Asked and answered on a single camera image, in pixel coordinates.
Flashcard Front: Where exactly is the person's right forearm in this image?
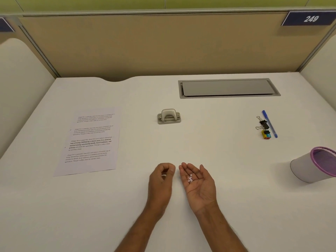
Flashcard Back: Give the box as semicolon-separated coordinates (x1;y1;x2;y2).
194;204;249;252

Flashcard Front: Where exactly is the grey metal hole punch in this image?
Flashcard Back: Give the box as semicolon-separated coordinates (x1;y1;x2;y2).
157;109;182;125

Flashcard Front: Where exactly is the blue desk number sign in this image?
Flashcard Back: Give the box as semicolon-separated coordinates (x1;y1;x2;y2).
281;11;336;26
0;18;15;33

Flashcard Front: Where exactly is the person's left hand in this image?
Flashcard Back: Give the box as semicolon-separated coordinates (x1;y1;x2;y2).
148;163;176;211

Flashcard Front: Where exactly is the white side divider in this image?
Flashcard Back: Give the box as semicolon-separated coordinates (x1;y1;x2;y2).
299;33;336;109
0;38;57;159

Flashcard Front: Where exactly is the person's left forearm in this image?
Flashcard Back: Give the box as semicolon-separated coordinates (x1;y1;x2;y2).
114;204;170;252

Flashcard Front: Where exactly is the stack of printed paper sheets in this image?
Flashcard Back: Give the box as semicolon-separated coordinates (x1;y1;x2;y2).
53;107;122;177

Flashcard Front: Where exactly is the white purple-rimmed pen cup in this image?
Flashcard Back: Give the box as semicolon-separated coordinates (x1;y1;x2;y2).
290;146;336;184

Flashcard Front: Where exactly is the beige desk partition panel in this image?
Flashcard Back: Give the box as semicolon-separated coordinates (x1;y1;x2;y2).
18;10;303;83

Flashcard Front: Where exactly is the person's right hand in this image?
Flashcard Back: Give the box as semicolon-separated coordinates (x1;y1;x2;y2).
179;162;218;212

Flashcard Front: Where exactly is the blue ballpoint pen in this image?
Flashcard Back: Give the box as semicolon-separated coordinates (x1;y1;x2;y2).
262;110;278;138

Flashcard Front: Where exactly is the grey desk cable hatch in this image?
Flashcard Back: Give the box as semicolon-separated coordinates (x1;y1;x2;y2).
178;79;281;99

